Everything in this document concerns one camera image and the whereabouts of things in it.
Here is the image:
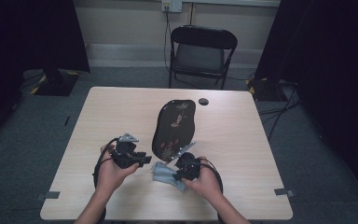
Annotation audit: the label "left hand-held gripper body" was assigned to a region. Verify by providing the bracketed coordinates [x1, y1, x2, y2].
[109, 133, 140, 170]

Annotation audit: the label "grey tape strip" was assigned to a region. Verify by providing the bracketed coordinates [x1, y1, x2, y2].
[273, 188, 296, 198]
[35, 190, 62, 202]

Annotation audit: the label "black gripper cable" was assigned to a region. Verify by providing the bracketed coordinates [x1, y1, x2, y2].
[92, 137, 120, 189]
[199, 158, 225, 194]

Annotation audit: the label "grey-blue cleaning cloth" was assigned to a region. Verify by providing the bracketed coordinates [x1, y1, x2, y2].
[151, 161, 187, 193]

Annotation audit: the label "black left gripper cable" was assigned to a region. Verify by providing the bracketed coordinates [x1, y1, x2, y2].
[92, 137, 120, 189]

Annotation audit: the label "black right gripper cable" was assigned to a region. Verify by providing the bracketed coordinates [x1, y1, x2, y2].
[199, 158, 225, 194]

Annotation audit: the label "white wall outlet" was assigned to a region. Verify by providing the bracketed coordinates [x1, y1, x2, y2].
[161, 0, 183, 14]

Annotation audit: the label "black stand base yellow stripes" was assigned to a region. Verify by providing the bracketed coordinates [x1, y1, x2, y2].
[30, 68, 82, 97]
[245, 77, 282, 103]

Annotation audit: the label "black lacquer floral plate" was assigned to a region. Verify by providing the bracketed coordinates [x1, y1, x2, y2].
[151, 99, 198, 163]

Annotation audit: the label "black folding chair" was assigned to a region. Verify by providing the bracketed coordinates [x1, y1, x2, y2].
[168, 25, 239, 91]

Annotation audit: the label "person's right hand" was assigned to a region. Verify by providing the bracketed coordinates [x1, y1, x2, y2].
[181, 156, 224, 201]

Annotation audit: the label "black floor cables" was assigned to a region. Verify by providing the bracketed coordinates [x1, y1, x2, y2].
[255, 81, 301, 143]

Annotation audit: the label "person's left hand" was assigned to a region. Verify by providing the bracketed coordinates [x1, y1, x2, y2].
[96, 144, 140, 196]

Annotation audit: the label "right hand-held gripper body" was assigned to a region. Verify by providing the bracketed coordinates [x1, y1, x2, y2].
[167, 141, 202, 182]

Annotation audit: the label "black wall cable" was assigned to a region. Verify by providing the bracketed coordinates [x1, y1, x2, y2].
[163, 10, 172, 73]

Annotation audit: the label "black curtain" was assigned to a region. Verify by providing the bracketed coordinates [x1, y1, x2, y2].
[255, 0, 358, 200]
[0, 0, 91, 147]

